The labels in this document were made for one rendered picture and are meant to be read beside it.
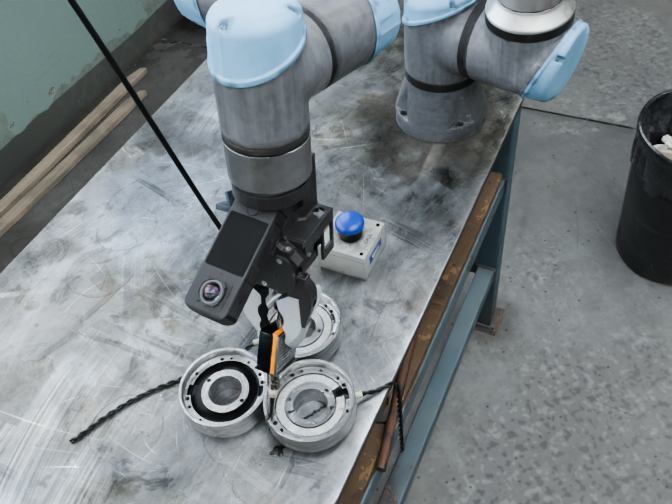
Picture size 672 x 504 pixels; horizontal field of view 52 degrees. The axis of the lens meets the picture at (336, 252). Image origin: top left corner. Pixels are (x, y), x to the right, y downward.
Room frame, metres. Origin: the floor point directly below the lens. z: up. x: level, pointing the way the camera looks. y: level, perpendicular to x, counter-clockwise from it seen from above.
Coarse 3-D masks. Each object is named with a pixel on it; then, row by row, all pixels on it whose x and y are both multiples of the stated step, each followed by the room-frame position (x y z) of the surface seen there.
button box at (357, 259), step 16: (368, 224) 0.65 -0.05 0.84; (336, 240) 0.63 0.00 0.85; (352, 240) 0.62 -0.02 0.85; (368, 240) 0.62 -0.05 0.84; (384, 240) 0.65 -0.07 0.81; (320, 256) 0.63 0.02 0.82; (336, 256) 0.61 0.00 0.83; (352, 256) 0.60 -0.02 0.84; (368, 256) 0.60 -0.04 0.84; (352, 272) 0.60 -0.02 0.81; (368, 272) 0.60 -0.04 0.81
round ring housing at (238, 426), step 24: (216, 360) 0.48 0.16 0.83; (240, 360) 0.47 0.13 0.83; (192, 384) 0.45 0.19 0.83; (216, 384) 0.45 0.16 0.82; (240, 384) 0.45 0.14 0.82; (264, 384) 0.43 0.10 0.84; (192, 408) 0.42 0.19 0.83; (216, 408) 0.41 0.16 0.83; (216, 432) 0.38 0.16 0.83; (240, 432) 0.38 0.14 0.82
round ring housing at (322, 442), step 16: (288, 368) 0.44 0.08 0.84; (304, 368) 0.45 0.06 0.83; (320, 368) 0.45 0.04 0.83; (336, 368) 0.43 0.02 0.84; (304, 384) 0.43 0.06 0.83; (320, 384) 0.42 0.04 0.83; (352, 384) 0.41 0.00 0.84; (288, 400) 0.41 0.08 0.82; (304, 400) 0.42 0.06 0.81; (320, 400) 0.42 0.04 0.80; (352, 400) 0.39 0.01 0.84; (272, 416) 0.40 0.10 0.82; (288, 416) 0.39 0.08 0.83; (320, 416) 0.38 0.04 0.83; (352, 416) 0.38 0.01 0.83; (272, 432) 0.38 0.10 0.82; (288, 432) 0.37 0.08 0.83; (336, 432) 0.36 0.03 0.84; (304, 448) 0.35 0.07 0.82; (320, 448) 0.35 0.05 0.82
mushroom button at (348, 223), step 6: (342, 216) 0.65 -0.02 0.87; (348, 216) 0.64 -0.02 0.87; (354, 216) 0.64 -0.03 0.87; (360, 216) 0.64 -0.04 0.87; (336, 222) 0.64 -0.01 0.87; (342, 222) 0.63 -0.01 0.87; (348, 222) 0.63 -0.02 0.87; (354, 222) 0.63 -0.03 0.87; (360, 222) 0.63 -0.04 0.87; (336, 228) 0.63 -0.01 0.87; (342, 228) 0.63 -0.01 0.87; (348, 228) 0.62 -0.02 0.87; (354, 228) 0.62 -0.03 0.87; (360, 228) 0.62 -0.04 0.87; (342, 234) 0.62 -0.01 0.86; (348, 234) 0.62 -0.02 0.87; (354, 234) 0.62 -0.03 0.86
